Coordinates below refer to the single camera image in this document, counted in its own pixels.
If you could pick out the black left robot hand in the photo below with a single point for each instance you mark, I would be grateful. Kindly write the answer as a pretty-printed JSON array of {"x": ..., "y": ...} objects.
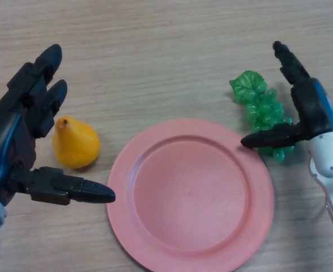
[{"x": 8, "y": 133}]

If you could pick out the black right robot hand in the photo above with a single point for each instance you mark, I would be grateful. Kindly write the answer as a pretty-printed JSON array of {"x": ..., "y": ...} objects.
[{"x": 313, "y": 110}]

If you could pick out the green grapes bunch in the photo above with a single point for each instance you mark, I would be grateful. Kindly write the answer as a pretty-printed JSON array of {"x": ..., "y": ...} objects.
[{"x": 264, "y": 109}]

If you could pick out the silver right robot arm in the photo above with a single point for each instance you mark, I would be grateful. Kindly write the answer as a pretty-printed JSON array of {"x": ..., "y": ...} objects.
[{"x": 329, "y": 158}]

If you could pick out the pink round plate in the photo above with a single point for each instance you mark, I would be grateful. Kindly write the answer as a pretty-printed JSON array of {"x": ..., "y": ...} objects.
[{"x": 190, "y": 195}]

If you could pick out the yellow pear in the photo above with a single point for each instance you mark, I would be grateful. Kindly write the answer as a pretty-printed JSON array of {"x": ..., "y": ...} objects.
[{"x": 76, "y": 144}]

